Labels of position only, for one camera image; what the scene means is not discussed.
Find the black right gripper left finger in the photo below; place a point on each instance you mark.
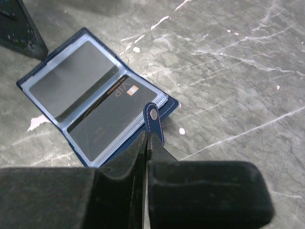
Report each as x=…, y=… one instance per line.
x=109, y=197

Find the black VIP credit card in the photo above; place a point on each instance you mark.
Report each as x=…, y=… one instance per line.
x=106, y=118

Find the blue leather card holder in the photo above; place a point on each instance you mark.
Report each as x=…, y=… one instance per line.
x=149, y=119

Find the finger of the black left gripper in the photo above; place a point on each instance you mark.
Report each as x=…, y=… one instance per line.
x=18, y=32

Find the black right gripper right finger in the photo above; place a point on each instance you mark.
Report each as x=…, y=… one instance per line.
x=205, y=194

